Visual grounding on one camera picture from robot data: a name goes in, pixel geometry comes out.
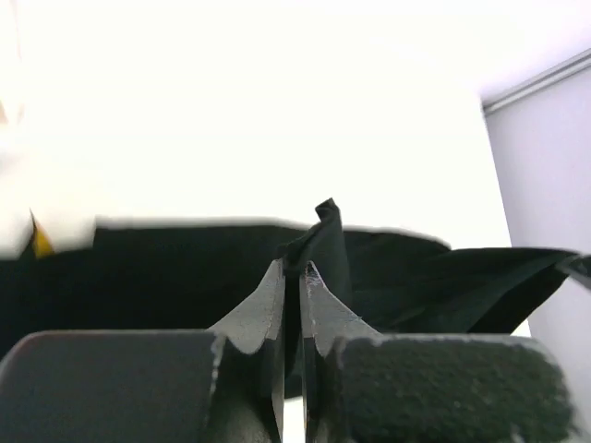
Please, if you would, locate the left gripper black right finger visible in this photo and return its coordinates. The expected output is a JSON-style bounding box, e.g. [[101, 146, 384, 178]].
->
[[300, 264, 577, 442]]

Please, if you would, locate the black graphic t shirt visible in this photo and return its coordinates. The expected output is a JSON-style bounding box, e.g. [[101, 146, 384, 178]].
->
[[0, 198, 583, 402]]

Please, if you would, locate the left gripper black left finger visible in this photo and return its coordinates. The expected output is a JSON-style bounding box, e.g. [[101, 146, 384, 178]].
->
[[1, 261, 284, 442]]

